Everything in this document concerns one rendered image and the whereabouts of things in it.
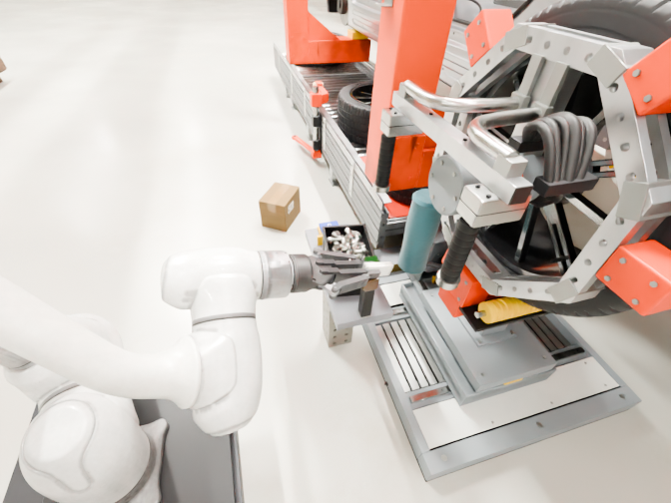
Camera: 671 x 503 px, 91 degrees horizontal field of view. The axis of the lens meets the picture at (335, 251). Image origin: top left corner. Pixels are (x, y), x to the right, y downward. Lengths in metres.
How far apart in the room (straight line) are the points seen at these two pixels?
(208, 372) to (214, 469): 0.46
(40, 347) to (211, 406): 0.21
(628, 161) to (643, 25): 0.22
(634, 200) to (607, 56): 0.21
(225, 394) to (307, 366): 0.87
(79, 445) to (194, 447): 0.29
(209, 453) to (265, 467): 0.34
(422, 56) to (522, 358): 1.02
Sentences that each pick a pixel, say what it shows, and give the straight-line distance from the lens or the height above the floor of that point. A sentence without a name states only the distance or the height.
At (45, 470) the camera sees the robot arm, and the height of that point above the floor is 0.58.
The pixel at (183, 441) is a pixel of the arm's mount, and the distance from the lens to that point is 0.99.
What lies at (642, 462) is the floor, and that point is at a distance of 1.64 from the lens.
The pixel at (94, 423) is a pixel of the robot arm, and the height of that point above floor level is 0.59.
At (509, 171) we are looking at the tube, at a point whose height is 0.99.
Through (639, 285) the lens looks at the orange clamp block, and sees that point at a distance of 0.67.
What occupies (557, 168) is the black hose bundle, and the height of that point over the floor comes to 1.00.
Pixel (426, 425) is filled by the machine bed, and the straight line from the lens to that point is 1.25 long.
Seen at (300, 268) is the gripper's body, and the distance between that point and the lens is 0.60.
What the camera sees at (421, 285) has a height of 0.18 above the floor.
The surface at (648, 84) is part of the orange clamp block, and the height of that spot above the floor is 1.09.
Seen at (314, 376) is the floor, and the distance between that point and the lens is 1.35.
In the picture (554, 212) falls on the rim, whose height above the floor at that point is 0.80.
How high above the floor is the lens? 1.21
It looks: 43 degrees down
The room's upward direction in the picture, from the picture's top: 2 degrees clockwise
